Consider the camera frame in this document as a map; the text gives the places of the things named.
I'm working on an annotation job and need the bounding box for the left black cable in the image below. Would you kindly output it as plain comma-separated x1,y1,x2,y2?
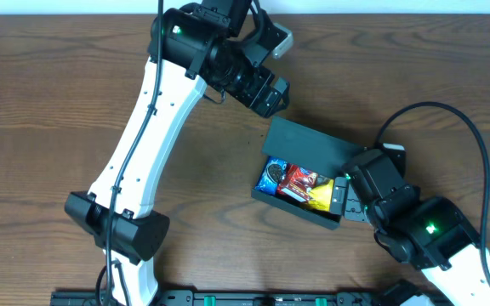
94,0,267,306

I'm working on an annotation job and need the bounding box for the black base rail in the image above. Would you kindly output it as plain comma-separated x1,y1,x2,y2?
49,278,454,306

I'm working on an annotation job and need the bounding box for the dark green box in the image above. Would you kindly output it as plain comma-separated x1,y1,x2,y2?
251,116,365,230

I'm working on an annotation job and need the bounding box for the black cable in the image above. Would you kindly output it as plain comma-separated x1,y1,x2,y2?
373,100,490,306
94,0,267,306

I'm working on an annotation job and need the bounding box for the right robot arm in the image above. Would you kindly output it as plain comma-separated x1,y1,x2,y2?
333,175,490,305

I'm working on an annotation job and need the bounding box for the right black cable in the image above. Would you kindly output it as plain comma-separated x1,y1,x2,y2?
373,100,490,306

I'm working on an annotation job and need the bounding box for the red Hello Panda snack pack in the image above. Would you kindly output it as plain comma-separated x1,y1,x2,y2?
276,164,318,202

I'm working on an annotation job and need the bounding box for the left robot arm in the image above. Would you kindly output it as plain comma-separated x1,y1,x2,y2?
65,1,293,305

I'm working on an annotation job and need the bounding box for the yellow nut snack bag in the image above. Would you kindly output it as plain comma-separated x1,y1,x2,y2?
305,178,334,212

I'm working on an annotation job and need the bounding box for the blue Oreo cookie pack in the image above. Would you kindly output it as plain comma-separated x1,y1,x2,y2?
254,156,288,196

